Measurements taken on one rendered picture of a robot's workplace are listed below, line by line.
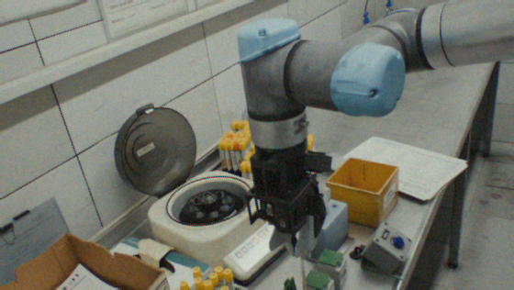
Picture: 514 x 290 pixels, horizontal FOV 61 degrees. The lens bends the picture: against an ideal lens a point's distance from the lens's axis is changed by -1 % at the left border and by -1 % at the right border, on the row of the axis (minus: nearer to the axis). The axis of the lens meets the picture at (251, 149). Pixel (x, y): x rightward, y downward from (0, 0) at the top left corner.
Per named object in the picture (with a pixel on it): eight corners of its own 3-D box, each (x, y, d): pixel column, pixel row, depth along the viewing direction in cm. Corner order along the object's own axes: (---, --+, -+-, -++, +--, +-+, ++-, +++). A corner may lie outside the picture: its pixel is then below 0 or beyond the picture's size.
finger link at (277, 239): (263, 269, 68) (258, 221, 64) (282, 245, 72) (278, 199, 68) (282, 275, 66) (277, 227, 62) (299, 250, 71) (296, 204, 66)
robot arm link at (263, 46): (276, 33, 47) (218, 30, 52) (287, 128, 52) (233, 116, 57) (318, 16, 52) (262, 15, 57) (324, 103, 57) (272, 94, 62)
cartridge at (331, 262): (340, 293, 87) (339, 266, 84) (318, 285, 89) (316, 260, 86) (348, 279, 90) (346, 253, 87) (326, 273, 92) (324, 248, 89)
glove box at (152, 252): (185, 327, 85) (174, 290, 80) (103, 288, 97) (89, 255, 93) (222, 284, 94) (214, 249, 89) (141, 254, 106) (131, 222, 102)
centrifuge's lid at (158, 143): (108, 124, 95) (90, 122, 100) (146, 222, 104) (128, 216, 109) (183, 90, 108) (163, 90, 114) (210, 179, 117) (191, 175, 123)
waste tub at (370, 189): (379, 230, 102) (379, 195, 97) (327, 216, 109) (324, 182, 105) (399, 200, 111) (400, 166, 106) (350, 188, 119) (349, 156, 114)
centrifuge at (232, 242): (234, 300, 89) (224, 253, 83) (146, 249, 108) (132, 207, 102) (303, 235, 104) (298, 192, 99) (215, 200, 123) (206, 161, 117)
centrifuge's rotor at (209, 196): (214, 252, 95) (207, 226, 91) (168, 228, 104) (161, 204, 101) (260, 215, 104) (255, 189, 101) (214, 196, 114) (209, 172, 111)
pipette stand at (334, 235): (333, 269, 93) (330, 231, 88) (305, 258, 97) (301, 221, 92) (354, 241, 100) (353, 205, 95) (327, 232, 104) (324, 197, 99)
